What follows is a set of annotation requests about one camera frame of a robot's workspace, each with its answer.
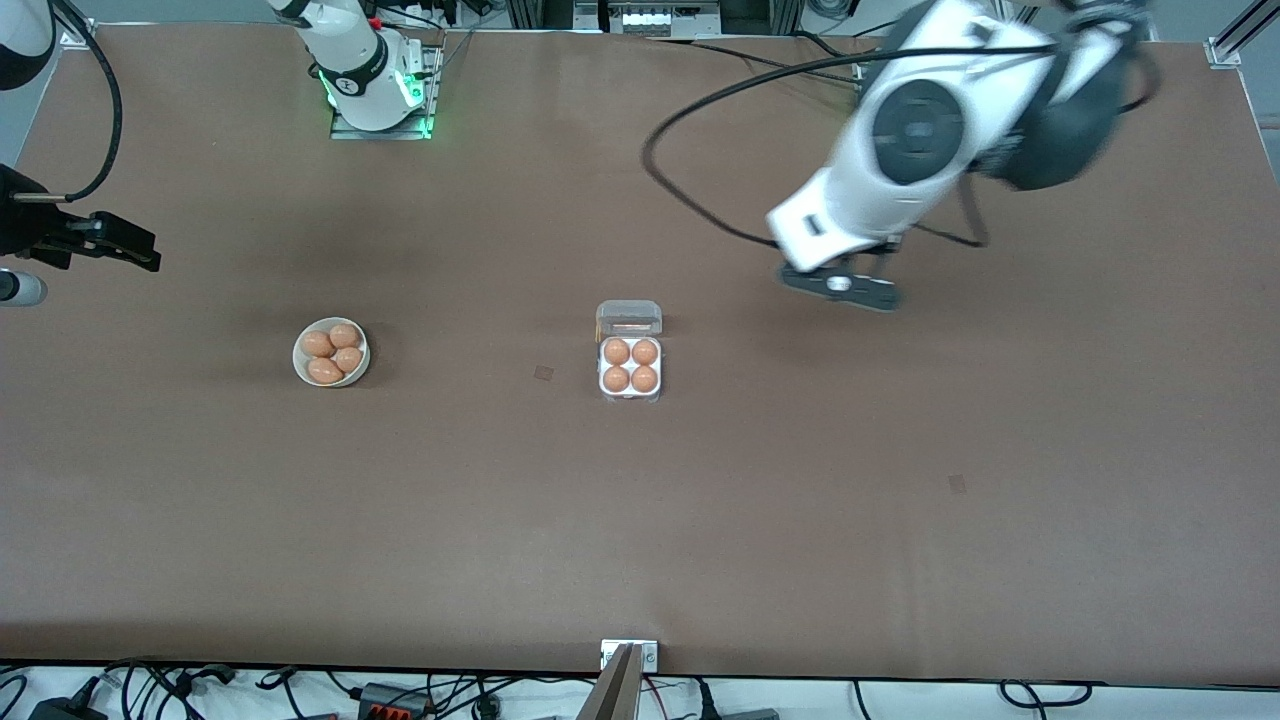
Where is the white bowl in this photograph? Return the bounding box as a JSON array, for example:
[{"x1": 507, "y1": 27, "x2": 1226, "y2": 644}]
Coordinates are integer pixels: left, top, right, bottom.
[{"x1": 292, "y1": 317, "x2": 372, "y2": 389}]

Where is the black plug connector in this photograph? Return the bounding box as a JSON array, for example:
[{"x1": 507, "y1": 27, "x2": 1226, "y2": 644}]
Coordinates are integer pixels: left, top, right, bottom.
[{"x1": 172, "y1": 662, "x2": 237, "y2": 697}]

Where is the black cable on table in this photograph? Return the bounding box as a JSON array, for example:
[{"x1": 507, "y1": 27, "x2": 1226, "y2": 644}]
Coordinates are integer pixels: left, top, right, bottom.
[{"x1": 690, "y1": 38, "x2": 863, "y2": 83}]

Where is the clear plastic egg box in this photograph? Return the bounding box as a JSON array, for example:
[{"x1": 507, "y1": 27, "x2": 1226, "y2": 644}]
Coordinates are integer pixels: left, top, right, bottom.
[{"x1": 596, "y1": 300, "x2": 665, "y2": 405}]

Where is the grey power strip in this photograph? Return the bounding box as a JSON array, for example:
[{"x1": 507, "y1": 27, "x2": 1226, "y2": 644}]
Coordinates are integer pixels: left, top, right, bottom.
[{"x1": 605, "y1": 0, "x2": 723, "y2": 41}]

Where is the black looped cable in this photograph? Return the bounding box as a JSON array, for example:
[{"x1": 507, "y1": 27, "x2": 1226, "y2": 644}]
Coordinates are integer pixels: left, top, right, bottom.
[{"x1": 1000, "y1": 680, "x2": 1096, "y2": 708}]

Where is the grey camera mast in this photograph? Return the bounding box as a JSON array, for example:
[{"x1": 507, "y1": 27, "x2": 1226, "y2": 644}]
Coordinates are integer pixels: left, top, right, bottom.
[{"x1": 576, "y1": 644, "x2": 642, "y2": 720}]

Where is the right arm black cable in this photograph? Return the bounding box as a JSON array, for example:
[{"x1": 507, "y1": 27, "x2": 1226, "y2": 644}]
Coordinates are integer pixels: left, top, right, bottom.
[{"x1": 50, "y1": 0, "x2": 124, "y2": 203}]

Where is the black power adapter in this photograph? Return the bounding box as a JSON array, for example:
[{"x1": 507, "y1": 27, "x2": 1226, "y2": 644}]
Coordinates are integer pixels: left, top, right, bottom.
[{"x1": 28, "y1": 694, "x2": 109, "y2": 720}]

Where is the small metal edge bracket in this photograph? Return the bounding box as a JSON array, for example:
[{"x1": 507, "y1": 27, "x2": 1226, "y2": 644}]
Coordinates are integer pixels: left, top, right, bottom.
[{"x1": 600, "y1": 639, "x2": 660, "y2": 673}]

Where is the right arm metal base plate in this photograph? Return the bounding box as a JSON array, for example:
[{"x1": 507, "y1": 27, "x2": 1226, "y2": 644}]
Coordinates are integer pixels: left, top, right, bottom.
[{"x1": 329, "y1": 40, "x2": 438, "y2": 142}]

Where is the black box with orange terminals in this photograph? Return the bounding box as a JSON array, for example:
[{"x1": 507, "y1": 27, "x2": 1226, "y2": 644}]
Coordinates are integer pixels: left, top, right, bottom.
[{"x1": 358, "y1": 682, "x2": 433, "y2": 720}]

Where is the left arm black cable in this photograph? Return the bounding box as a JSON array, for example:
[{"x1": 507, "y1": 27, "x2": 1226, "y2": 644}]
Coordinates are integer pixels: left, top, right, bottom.
[{"x1": 642, "y1": 40, "x2": 1061, "y2": 251}]

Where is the aluminium frame profile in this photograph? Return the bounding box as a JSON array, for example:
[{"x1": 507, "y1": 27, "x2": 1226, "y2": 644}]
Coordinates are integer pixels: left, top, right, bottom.
[{"x1": 1215, "y1": 0, "x2": 1280, "y2": 61}]

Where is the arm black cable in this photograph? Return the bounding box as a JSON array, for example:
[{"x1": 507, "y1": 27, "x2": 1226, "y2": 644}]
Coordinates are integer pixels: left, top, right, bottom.
[
  {"x1": 50, "y1": 0, "x2": 124, "y2": 203},
  {"x1": 642, "y1": 40, "x2": 1061, "y2": 251}
]

